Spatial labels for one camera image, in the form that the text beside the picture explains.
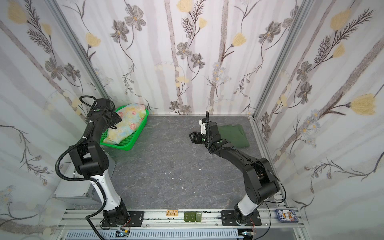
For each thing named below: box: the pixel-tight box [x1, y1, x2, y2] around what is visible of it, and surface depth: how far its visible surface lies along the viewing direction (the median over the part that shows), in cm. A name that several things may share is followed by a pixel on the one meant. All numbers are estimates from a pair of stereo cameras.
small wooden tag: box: [166, 209, 178, 217], surface depth 76 cm
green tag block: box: [183, 212, 202, 222], surface depth 75 cm
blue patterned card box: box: [275, 209, 299, 223], surface depth 75 cm
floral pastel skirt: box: [103, 103, 147, 144], surface depth 111 cm
